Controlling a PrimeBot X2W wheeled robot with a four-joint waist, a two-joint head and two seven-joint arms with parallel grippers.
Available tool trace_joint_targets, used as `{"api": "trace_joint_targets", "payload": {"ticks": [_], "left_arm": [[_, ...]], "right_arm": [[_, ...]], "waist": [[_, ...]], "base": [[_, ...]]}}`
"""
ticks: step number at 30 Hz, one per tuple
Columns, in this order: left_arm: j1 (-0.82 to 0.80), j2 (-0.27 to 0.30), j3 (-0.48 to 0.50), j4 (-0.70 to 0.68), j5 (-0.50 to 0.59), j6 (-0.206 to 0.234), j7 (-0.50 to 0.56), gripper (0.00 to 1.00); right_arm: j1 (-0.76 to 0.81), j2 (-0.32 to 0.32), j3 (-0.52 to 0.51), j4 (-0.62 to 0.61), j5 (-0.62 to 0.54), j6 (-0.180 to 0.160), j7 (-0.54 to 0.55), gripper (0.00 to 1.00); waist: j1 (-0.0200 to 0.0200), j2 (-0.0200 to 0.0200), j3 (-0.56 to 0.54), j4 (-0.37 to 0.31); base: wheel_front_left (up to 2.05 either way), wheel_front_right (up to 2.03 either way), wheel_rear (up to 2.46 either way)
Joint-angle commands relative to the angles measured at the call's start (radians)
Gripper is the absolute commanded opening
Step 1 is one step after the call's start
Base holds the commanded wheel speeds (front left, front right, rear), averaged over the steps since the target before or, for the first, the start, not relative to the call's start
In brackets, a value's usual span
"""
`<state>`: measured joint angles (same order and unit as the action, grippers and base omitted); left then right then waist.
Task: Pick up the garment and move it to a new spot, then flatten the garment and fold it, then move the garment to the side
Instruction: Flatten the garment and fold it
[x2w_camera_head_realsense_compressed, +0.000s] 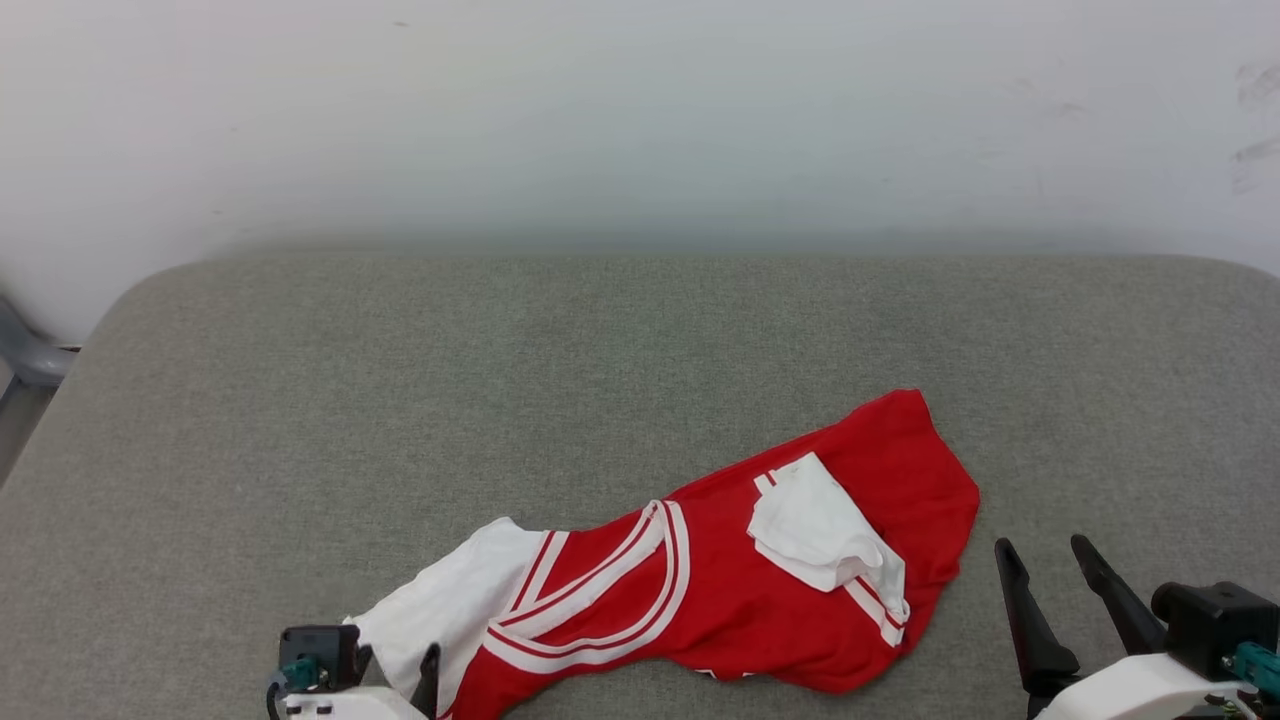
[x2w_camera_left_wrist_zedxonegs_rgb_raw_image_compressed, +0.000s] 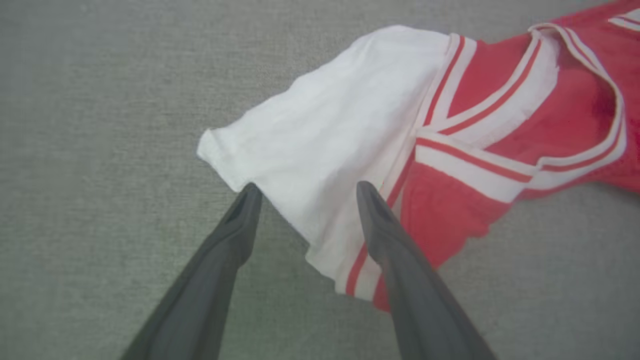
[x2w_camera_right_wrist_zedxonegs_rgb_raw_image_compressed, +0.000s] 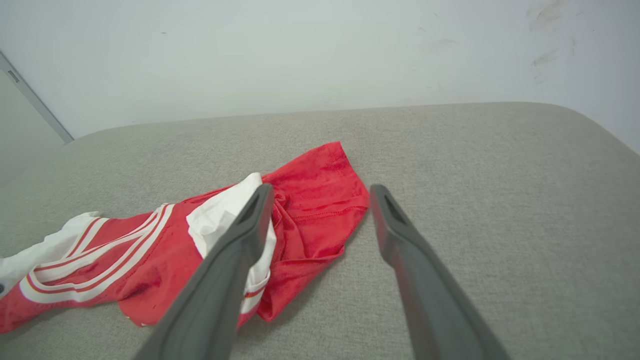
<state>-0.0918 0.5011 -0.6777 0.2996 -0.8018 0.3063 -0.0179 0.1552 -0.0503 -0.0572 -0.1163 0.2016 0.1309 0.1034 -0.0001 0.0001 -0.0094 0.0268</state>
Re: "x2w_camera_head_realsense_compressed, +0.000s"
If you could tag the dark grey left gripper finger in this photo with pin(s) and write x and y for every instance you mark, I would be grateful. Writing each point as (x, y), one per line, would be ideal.
(429, 685)

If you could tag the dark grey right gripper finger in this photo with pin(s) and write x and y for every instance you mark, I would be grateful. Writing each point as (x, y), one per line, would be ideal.
(1120, 600)
(1035, 620)

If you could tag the red and white jersey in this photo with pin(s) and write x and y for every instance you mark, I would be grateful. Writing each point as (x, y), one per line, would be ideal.
(760, 600)

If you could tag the grey fabric sofa cushion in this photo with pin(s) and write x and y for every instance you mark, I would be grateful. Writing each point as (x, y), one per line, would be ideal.
(500, 400)

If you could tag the grey metal tube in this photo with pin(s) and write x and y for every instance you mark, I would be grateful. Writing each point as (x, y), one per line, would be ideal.
(30, 360)

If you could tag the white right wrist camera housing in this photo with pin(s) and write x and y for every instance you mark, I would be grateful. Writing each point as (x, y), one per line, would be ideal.
(1130, 690)

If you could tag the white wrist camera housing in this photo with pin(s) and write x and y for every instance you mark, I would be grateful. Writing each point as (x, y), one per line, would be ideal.
(330, 645)
(1130, 690)

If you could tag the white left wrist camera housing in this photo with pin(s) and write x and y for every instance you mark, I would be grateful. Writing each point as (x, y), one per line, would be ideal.
(330, 645)

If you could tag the teal left camera connector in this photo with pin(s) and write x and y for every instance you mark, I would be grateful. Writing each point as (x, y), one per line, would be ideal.
(300, 672)

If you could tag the teal camera connector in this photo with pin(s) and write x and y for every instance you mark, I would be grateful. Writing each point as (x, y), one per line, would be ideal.
(300, 672)
(1258, 668)

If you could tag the teal right camera connector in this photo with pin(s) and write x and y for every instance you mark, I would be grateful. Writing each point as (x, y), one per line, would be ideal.
(1258, 668)

